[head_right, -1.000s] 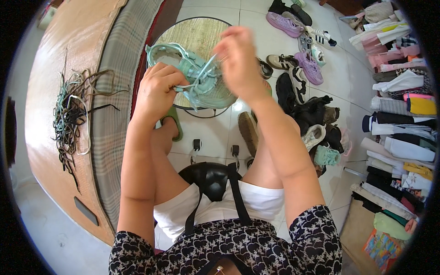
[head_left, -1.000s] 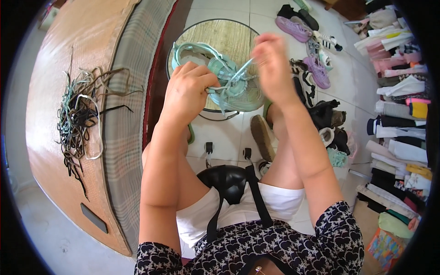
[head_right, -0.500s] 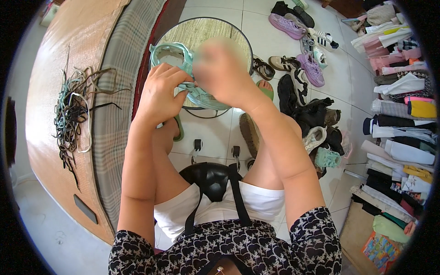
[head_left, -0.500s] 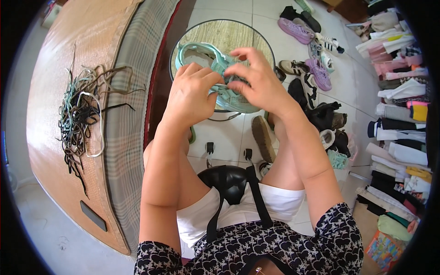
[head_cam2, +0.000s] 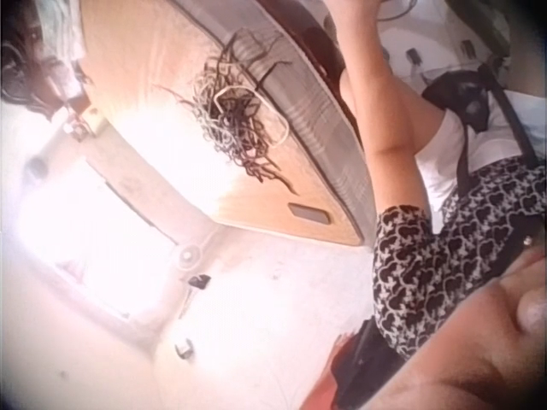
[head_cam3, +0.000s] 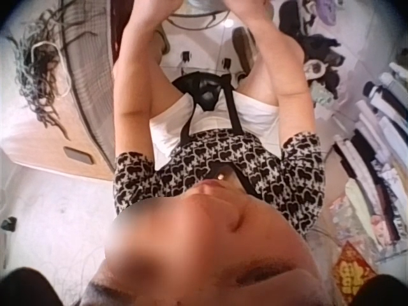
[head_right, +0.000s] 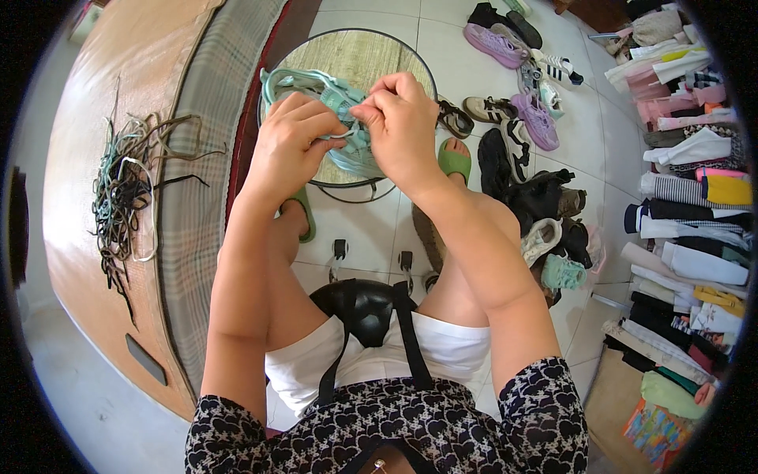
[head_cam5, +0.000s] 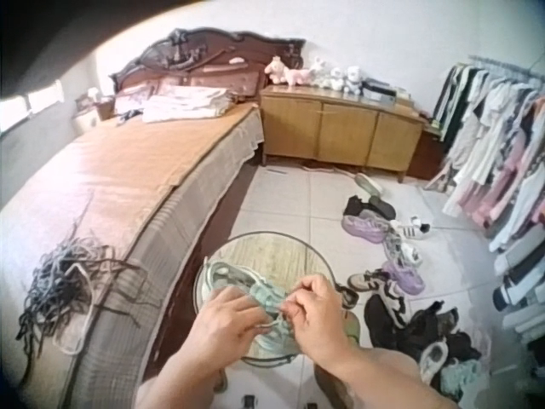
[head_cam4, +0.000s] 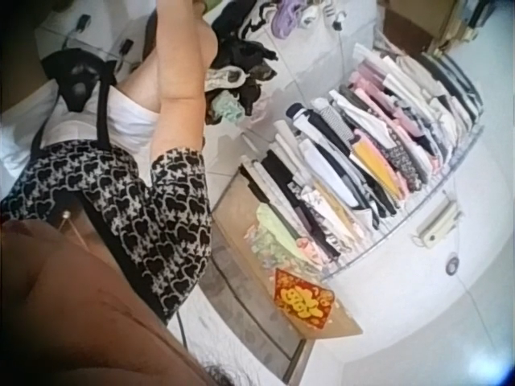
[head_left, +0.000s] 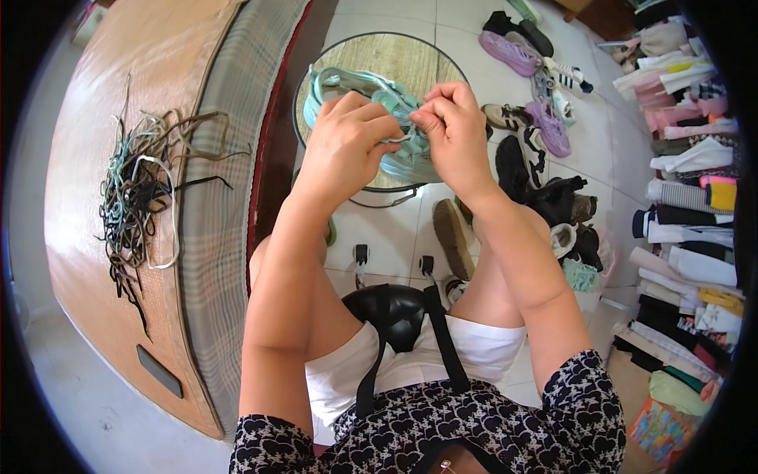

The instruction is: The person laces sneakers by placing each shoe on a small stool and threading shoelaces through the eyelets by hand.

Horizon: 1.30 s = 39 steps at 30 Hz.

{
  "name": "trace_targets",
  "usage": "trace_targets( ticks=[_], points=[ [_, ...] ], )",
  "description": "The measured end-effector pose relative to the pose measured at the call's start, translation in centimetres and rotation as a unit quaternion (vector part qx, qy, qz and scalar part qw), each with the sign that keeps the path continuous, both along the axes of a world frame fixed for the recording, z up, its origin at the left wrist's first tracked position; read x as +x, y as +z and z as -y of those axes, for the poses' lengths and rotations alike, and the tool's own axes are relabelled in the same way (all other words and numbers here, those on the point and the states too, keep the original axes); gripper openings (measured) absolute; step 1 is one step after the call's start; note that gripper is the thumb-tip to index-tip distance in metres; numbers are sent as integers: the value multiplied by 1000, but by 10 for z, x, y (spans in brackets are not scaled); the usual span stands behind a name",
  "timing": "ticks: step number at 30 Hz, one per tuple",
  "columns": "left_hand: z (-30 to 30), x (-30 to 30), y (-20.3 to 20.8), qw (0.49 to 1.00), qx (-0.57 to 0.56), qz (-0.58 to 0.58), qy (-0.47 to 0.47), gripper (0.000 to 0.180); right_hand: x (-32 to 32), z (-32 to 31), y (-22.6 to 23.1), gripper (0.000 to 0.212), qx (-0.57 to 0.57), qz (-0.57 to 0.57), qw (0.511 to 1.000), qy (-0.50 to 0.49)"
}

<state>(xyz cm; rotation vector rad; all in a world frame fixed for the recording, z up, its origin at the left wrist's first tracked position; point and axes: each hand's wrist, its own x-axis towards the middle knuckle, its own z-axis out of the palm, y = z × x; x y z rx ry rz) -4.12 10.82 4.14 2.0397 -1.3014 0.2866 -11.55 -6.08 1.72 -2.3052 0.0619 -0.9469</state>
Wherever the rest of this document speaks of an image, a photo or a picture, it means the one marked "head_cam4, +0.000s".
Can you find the pale green cloth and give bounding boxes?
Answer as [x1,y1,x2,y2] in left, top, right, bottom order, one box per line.
[248,203,319,275]

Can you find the wooden cabinet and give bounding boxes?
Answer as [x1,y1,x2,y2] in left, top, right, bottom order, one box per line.
[200,166,364,384]

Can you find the red and gold paper decoration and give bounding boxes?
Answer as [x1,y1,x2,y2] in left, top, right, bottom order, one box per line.
[273,268,336,329]

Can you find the heap of dark clothes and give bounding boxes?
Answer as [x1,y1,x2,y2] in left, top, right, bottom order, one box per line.
[203,0,282,126]

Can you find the person's legs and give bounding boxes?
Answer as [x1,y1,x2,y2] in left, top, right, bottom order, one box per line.
[38,18,220,178]

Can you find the purple garment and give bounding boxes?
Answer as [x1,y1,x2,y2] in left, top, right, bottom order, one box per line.
[271,0,311,39]

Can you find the white plastic handset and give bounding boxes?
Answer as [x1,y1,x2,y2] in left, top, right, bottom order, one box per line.
[410,198,463,249]

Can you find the brown cardboard box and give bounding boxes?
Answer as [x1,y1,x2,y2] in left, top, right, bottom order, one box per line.
[381,0,456,46]

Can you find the wire basket of folded clothes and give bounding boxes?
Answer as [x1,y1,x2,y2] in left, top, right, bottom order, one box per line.
[239,26,487,279]

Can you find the black plug with cable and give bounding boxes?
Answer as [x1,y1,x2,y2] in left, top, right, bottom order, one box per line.
[331,10,349,60]

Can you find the thin cable with round switch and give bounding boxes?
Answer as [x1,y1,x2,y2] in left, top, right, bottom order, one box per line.
[443,176,502,365]

